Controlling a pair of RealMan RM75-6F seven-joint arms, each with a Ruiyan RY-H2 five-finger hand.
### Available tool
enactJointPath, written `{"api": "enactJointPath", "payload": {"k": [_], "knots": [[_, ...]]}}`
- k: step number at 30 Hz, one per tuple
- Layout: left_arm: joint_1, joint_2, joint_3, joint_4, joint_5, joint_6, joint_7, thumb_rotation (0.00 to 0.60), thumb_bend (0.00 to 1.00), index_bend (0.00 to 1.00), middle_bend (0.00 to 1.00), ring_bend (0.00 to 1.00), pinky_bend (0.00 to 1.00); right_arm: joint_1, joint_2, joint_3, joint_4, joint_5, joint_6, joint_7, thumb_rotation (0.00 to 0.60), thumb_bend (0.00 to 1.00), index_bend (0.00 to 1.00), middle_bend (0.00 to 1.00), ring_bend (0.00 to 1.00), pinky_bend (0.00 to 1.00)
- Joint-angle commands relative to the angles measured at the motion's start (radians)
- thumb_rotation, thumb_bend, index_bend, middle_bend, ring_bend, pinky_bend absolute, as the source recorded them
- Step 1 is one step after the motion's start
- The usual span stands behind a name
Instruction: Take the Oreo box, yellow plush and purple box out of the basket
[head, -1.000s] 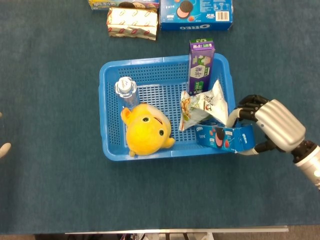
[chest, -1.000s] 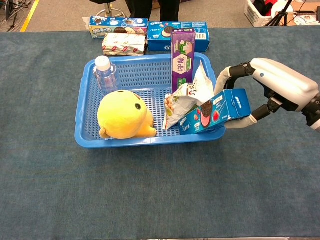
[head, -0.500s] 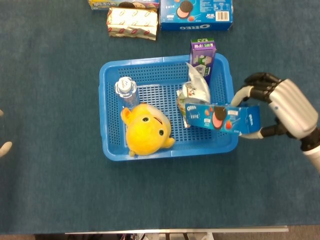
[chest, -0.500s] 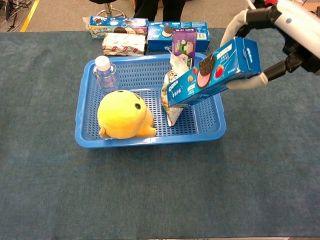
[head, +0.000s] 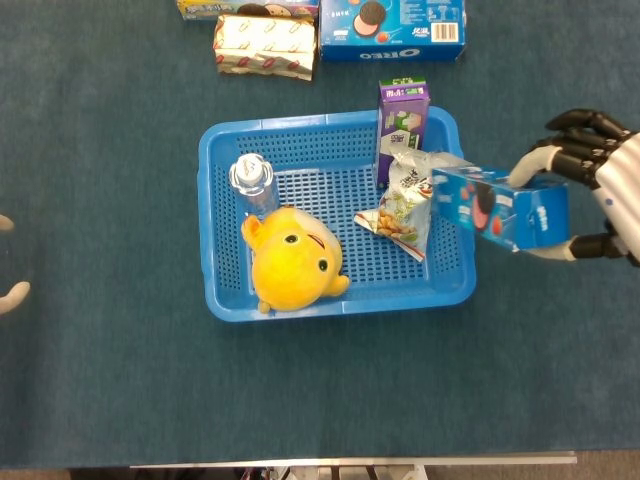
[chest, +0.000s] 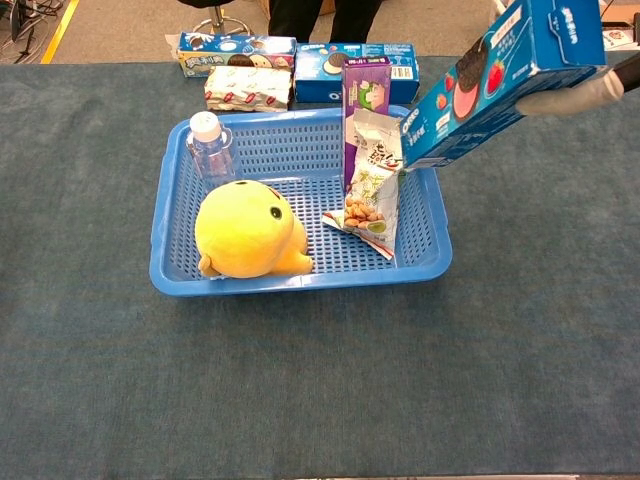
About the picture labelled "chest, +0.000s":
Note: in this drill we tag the white red-print wrapped package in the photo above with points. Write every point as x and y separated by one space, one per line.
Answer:
245 90

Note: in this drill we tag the white red-print cardboard box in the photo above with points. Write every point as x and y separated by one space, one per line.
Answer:
622 39

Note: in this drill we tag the clear plastic water bottle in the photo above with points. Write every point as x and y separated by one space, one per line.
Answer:
212 155

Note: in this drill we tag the large blue Oreo box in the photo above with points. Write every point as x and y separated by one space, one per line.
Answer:
320 87

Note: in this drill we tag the tall purple carton box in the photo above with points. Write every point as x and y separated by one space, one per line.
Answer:
365 85

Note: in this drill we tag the person in black trousers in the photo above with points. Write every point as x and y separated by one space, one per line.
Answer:
320 20

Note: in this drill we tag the blue strawberry Oreo box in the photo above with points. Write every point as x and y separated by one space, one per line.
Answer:
500 75

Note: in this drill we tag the cartoon face Oreo box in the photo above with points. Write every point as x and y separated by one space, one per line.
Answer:
225 52

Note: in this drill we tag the yellow plush toy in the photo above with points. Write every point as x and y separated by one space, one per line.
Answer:
245 235

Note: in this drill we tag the chrome stool base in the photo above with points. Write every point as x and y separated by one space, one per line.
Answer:
217 22

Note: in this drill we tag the white peanut snack bag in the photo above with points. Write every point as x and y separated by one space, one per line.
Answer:
375 180

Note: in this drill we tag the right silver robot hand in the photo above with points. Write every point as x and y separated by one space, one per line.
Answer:
570 97

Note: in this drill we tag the blue perforated plastic basket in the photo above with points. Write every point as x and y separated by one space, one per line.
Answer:
300 150

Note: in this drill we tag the teal table cloth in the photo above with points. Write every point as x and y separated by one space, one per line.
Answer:
300 375

